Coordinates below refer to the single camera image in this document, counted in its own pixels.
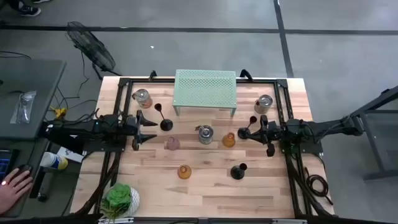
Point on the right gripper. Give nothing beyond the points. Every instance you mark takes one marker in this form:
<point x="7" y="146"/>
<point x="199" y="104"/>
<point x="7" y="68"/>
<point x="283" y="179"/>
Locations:
<point x="272" y="132"/>

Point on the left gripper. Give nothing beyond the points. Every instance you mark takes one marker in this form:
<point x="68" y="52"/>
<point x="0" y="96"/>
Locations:
<point x="136" y="126"/>

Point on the medium black candlestick holder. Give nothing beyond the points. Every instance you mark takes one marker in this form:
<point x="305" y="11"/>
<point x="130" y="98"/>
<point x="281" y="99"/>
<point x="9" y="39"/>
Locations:
<point x="243" y="133"/>

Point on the tall black candlestick holder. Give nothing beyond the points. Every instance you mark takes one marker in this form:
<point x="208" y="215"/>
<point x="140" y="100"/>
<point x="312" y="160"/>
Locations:
<point x="166" y="124"/>

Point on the pink glass candle holder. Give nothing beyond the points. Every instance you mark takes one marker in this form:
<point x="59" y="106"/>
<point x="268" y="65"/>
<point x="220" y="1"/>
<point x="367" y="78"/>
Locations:
<point x="173" y="143"/>

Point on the silver lidded candle tin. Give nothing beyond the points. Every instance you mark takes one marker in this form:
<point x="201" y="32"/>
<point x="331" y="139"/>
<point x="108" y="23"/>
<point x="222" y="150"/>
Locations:
<point x="206" y="135"/>
<point x="263" y="105"/>

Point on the amber glass candle holder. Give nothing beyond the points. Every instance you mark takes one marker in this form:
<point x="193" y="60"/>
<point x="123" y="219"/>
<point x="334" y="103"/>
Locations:
<point x="184" y="172"/>
<point x="228" y="140"/>

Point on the candle tin with orange label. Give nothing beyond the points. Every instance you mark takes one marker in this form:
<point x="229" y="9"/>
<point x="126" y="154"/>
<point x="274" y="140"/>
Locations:
<point x="143" y="99"/>

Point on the short black candlestick holder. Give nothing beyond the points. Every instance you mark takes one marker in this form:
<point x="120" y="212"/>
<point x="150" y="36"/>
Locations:
<point x="237" y="172"/>

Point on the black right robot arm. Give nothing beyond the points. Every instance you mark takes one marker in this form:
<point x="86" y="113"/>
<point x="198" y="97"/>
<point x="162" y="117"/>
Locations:
<point x="326" y="127"/>

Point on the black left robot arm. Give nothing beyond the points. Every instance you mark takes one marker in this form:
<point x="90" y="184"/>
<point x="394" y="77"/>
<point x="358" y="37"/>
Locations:
<point x="81" y="130"/>

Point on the black clamp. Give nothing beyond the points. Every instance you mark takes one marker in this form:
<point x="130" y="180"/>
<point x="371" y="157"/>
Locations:
<point x="246" y="74"/>
<point x="152" y="75"/>

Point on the green perforated metal shelf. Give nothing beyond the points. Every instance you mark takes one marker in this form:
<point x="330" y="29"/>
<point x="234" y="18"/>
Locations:
<point x="205" y="90"/>

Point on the green succulent in white pot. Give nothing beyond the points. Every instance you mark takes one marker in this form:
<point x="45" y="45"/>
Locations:
<point x="119" y="199"/>

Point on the white paper leaflet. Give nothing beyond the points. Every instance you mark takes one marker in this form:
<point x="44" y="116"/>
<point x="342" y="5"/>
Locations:
<point x="70" y="154"/>

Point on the black floor fan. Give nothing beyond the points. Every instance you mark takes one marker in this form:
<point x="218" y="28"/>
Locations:
<point x="93" y="49"/>

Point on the white wipes canister yellow lid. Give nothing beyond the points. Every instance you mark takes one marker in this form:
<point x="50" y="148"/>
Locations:
<point x="53" y="160"/>

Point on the black metal stand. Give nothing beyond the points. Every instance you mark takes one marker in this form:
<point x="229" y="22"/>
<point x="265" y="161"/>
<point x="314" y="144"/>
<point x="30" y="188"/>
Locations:
<point x="374" y="149"/>

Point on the grey side table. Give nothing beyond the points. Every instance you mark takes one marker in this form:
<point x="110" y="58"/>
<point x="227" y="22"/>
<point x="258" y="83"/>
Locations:
<point x="40" y="81"/>

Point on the grey desk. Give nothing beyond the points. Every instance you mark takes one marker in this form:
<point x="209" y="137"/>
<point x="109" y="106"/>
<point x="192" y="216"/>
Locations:
<point x="29" y="154"/>

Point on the clear plastic bag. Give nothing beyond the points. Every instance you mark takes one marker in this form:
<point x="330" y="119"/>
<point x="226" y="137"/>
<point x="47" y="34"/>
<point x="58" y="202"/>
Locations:
<point x="23" y="107"/>

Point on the black computer mouse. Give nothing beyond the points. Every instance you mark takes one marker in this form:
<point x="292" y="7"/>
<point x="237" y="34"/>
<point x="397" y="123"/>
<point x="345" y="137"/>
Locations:
<point x="26" y="169"/>

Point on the person's hand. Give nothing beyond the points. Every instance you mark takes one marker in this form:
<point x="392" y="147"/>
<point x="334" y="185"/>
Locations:
<point x="12" y="191"/>

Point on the person's shoe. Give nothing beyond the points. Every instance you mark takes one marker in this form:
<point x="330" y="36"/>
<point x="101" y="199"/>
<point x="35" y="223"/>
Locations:
<point x="29" y="11"/>

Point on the black aluminium table frame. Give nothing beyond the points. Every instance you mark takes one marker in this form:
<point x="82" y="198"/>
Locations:
<point x="149" y="81"/>

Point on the silver metal bracket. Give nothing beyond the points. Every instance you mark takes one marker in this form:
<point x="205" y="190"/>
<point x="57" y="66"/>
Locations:
<point x="289" y="221"/>

